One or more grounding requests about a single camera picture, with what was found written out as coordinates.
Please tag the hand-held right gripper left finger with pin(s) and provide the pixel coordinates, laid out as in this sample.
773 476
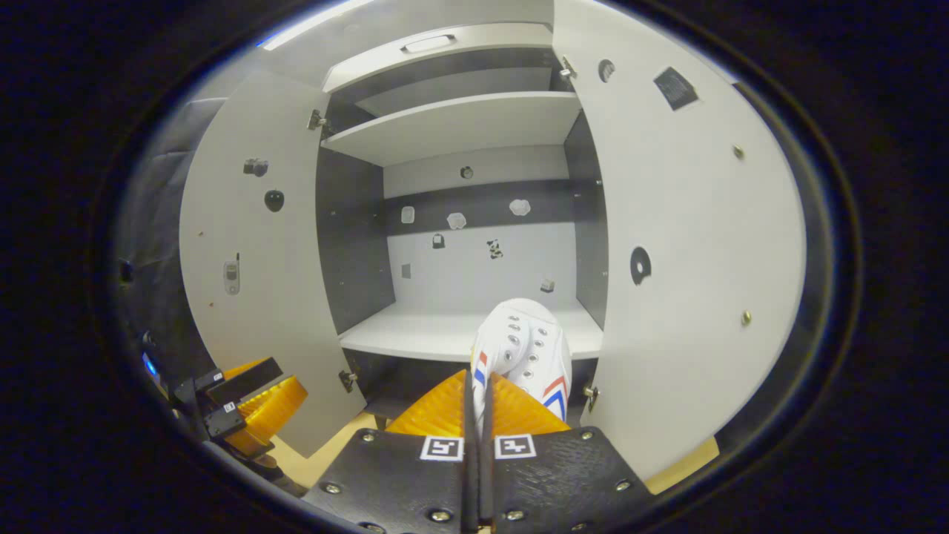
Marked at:
400 482

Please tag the white striped shoe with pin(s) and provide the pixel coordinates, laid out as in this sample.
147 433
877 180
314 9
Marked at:
526 345

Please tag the white cabinet shelf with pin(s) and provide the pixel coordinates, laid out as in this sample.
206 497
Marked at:
452 126
415 334

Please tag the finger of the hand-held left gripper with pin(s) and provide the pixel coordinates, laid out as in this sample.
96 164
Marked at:
245 382
274 415

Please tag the white cabinet drawer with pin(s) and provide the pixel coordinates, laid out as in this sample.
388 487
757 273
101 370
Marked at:
445 59

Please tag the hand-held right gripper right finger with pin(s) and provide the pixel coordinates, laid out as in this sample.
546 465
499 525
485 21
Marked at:
563 482

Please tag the white shoe cabinet door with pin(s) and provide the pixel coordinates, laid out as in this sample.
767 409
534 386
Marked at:
259 319
689 222

